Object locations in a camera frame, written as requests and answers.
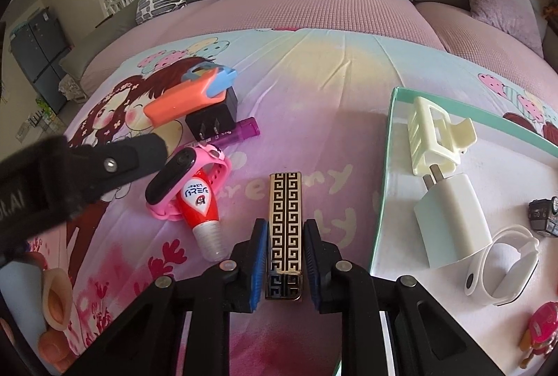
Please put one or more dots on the black toy car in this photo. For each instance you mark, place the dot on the black toy car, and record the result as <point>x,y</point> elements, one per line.
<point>542,215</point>

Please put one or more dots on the teal-rimmed white tray box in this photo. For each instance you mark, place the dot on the teal-rimmed white tray box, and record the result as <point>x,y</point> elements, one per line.
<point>508,166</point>

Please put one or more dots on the pink kids smartwatch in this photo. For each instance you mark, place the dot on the pink kids smartwatch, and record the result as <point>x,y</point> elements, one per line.
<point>162,190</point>

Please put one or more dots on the white smartwatch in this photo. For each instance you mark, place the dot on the white smartwatch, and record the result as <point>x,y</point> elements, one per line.
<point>499,274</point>

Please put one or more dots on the black power adapter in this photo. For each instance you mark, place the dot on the black power adapter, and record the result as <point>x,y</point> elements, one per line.
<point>214,119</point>

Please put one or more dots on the left hand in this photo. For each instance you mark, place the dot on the left hand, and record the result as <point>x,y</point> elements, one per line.
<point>56,306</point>

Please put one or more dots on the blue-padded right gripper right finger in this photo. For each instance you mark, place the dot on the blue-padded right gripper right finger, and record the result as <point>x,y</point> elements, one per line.
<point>338,286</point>

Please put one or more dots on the dark grey cabinet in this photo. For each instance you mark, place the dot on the dark grey cabinet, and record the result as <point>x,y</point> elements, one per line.
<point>38,45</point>

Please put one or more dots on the red white glue bottle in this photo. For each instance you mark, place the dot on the red white glue bottle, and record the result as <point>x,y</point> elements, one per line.
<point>197,204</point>

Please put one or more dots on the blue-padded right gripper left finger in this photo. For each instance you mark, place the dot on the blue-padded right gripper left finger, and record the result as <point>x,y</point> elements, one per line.
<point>232,286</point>

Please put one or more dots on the orange blue utility knife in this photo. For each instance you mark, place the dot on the orange blue utility knife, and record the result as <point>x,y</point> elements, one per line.
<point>201,86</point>

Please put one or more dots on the cartoon print table cloth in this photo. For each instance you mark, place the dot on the cartoon print table cloth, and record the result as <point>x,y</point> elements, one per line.
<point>321,101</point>

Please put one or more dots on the cream plastic hair claw clip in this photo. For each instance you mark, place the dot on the cream plastic hair claw clip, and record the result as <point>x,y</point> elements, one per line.
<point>435,139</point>

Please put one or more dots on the white usb charger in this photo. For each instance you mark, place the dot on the white usb charger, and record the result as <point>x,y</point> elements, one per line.
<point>450,218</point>

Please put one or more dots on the pink pup toy figure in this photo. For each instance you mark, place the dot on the pink pup toy figure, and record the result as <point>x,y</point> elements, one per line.
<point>540,337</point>

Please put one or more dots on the black gold patterned box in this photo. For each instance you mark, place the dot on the black gold patterned box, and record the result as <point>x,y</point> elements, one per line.
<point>284,247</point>

